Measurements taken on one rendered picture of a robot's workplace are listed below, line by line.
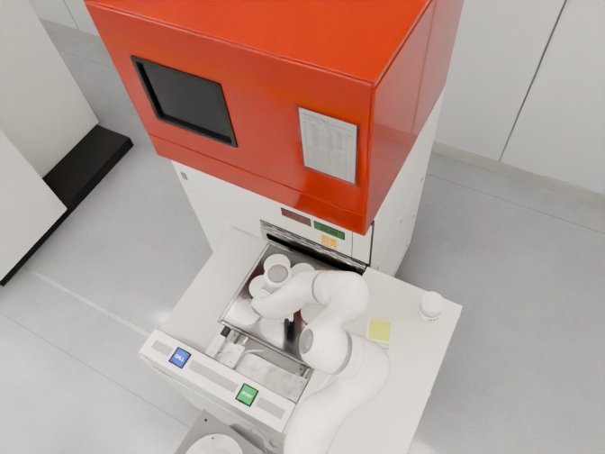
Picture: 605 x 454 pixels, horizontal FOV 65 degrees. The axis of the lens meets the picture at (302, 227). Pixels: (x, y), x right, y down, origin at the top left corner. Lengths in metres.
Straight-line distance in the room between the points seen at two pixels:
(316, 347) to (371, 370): 0.14
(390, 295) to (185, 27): 1.04
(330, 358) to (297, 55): 0.64
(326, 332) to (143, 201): 2.47
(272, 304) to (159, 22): 0.77
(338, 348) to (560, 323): 2.01
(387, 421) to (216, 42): 1.14
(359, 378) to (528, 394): 1.71
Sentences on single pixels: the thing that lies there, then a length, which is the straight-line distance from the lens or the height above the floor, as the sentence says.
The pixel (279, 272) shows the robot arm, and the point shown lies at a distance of 1.41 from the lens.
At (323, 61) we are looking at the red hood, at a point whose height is 1.82.
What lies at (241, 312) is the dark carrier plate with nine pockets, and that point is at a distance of 1.75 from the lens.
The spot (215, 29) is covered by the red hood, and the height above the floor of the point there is 1.82.
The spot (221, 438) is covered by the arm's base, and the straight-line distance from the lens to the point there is 1.51.
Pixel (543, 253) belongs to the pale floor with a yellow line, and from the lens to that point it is 3.08.
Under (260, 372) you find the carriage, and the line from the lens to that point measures 1.68.
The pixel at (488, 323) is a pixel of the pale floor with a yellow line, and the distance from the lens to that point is 2.77.
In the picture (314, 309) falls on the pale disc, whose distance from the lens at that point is 1.72.
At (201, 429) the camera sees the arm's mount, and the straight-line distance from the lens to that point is 1.49.
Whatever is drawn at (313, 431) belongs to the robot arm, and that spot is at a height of 1.40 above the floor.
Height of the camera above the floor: 2.47
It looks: 57 degrees down
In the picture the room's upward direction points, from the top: 8 degrees counter-clockwise
